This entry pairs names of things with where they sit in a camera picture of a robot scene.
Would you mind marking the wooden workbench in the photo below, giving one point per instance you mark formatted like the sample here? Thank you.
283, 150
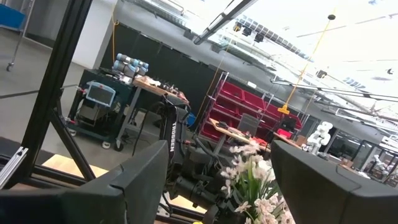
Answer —
149, 85

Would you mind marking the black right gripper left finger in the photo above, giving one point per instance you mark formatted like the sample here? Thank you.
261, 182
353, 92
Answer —
93, 205

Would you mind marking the white veined flower bunch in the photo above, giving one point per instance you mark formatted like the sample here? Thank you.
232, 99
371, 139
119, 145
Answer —
252, 186

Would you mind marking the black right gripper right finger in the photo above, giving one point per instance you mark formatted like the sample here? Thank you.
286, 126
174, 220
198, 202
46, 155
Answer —
335, 199

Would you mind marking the dark green equipment cart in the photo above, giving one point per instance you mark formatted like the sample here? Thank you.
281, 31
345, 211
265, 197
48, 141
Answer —
124, 93

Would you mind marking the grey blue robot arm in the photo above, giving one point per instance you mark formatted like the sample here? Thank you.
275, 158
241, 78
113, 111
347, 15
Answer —
126, 67

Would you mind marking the blue framed teach pendant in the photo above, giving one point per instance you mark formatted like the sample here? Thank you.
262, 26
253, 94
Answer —
101, 95

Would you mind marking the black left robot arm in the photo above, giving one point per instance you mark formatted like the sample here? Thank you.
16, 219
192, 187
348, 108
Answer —
174, 137

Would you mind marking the red bin shelf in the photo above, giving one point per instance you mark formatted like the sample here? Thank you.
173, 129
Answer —
233, 93

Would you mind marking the wooden table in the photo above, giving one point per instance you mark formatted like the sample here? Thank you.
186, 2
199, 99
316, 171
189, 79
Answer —
230, 130

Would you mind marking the blue bin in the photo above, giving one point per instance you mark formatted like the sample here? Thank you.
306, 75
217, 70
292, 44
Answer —
11, 17

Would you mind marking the silver aluminium bracket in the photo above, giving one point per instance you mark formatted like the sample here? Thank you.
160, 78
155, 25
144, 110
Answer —
12, 168

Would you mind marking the white robot figure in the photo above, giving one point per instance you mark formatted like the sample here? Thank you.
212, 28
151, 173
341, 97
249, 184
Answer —
320, 137

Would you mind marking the black partition wall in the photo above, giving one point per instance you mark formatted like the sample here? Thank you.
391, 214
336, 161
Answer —
161, 62

